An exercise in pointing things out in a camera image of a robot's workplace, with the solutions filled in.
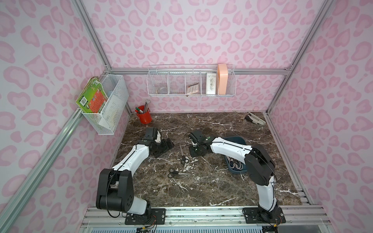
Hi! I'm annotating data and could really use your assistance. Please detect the black scissors sideways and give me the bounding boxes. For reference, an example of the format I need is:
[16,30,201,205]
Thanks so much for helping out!
[168,168,189,179]

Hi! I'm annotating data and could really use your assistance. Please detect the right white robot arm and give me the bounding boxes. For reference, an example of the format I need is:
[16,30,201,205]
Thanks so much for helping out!
[188,130,277,212]

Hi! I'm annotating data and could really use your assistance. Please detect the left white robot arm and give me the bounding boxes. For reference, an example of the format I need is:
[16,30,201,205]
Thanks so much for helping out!
[96,127,174,217]

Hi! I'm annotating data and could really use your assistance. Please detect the pink rectangular box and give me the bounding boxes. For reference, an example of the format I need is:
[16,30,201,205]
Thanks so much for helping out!
[217,64,228,95]

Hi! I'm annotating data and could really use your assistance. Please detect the red pen cup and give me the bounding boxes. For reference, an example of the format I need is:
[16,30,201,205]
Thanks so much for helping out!
[136,105,152,124]

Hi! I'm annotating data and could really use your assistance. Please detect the white black stapler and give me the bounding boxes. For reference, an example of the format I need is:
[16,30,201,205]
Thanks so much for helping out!
[244,112,266,126]

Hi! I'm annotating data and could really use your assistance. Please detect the small brown calculator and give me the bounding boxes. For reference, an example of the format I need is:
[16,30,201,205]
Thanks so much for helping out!
[186,83,200,95]

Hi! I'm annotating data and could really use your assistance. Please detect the white paper sheet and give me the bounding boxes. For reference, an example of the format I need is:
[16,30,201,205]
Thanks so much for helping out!
[98,94,127,132]

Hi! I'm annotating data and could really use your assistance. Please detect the clear tape roll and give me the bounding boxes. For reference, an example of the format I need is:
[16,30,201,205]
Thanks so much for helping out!
[156,84,168,95]

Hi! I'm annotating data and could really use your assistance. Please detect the white patterned card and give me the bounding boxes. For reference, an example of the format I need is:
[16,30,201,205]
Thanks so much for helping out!
[206,73,217,95]

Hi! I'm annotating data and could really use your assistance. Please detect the green red booklet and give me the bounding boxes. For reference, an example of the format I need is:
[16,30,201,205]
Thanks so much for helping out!
[76,77,108,114]

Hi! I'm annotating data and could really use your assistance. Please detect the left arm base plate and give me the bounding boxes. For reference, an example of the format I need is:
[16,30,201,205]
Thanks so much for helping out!
[125,208,166,225]

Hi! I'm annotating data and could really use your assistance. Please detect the white wire shelf basket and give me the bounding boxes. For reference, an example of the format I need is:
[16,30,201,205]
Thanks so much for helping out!
[147,64,237,97]

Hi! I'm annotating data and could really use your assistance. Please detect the white wire wall basket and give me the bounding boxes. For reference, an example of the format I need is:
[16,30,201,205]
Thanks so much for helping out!
[76,74,129,135]

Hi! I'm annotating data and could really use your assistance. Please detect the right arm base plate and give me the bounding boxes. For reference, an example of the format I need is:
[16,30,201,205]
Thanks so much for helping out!
[242,206,287,225]

